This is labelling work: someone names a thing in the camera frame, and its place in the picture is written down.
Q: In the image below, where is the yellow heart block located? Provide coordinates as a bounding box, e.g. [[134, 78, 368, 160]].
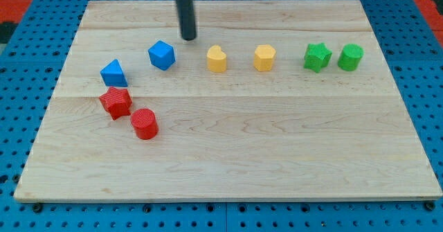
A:
[[206, 45, 227, 73]]

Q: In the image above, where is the yellow hexagon block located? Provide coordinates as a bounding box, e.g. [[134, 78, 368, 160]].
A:
[[253, 44, 276, 72]]

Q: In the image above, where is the light wooden board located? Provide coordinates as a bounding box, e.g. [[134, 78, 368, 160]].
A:
[[15, 0, 442, 203]]

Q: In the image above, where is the blue cube block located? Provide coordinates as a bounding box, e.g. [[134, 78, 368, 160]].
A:
[[148, 40, 175, 71]]

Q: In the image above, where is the red cylinder block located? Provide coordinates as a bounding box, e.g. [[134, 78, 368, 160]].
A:
[[130, 108, 159, 140]]

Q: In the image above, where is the red star block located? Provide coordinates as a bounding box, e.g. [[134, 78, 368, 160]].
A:
[[99, 87, 132, 121]]

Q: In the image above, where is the green star block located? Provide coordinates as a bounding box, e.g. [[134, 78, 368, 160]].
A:
[[304, 43, 332, 73]]

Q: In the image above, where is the blue triangle block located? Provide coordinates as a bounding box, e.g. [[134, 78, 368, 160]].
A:
[[100, 60, 128, 87]]

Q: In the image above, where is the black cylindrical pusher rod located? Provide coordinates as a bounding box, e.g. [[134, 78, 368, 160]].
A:
[[175, 0, 197, 41]]

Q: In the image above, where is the green cylinder block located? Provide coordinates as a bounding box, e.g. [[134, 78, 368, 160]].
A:
[[338, 44, 364, 71]]

